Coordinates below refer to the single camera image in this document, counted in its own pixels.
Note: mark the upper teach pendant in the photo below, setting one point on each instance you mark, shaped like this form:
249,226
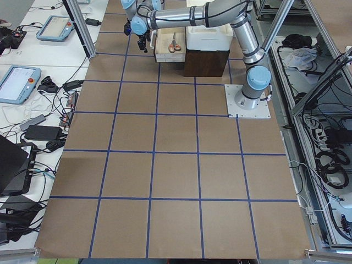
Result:
56,29

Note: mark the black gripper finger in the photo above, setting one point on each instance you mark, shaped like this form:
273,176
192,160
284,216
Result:
142,46

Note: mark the white foam tray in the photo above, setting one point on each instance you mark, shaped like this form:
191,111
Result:
209,39

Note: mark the crumpled white cloth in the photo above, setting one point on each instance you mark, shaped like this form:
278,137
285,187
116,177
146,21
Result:
301,58

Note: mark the dark wooden cabinet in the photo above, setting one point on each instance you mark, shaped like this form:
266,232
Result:
205,63

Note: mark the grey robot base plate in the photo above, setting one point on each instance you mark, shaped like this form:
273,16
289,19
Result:
239,106

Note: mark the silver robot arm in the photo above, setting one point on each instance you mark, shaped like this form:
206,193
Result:
140,8
149,15

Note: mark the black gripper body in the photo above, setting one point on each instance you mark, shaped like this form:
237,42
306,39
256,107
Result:
142,37

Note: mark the orange grey scissors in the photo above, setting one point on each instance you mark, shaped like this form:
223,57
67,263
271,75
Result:
173,46

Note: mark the lower teach pendant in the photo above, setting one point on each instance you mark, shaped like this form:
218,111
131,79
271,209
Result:
18,83

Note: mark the aluminium frame post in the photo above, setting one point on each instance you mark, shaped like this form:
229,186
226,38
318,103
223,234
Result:
78,20

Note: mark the black power adapter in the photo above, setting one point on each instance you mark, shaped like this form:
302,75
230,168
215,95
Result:
43,133

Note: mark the teach pendant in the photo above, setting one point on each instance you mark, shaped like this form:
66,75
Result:
56,29
18,83

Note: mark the light wooden drawer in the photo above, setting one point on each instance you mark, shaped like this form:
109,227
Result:
161,41

